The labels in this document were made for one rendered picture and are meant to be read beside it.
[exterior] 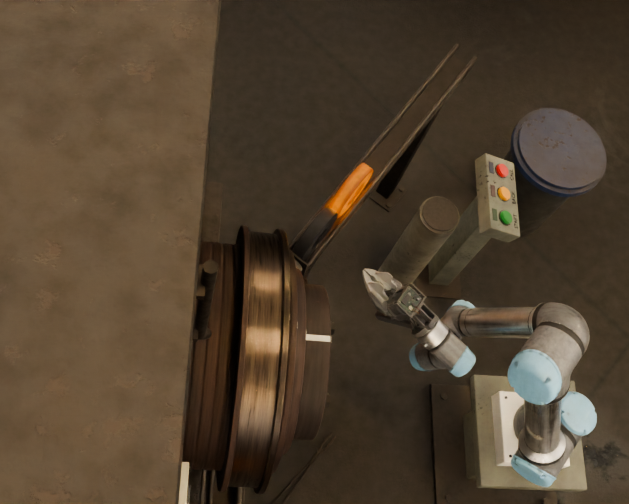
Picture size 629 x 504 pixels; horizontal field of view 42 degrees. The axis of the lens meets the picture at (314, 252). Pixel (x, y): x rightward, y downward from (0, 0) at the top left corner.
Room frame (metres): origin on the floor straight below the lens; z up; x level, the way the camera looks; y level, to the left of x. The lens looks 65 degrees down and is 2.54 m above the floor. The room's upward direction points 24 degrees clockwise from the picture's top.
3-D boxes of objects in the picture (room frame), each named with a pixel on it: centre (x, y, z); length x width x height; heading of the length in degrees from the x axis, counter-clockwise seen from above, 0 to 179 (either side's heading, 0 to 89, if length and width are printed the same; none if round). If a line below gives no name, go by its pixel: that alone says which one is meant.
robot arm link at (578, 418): (0.82, -0.79, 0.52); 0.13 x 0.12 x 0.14; 163
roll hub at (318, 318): (0.47, -0.07, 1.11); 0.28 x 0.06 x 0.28; 21
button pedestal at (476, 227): (1.33, -0.42, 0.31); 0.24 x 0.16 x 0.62; 21
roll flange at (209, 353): (0.41, 0.10, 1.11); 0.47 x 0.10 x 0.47; 21
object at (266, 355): (0.44, 0.02, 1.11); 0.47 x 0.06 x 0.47; 21
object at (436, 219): (1.24, -0.29, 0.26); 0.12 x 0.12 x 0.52
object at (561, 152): (1.71, -0.59, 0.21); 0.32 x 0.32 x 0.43
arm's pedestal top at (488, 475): (0.83, -0.78, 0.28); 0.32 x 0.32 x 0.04; 21
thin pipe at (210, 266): (0.35, 0.10, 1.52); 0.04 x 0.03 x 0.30; 21
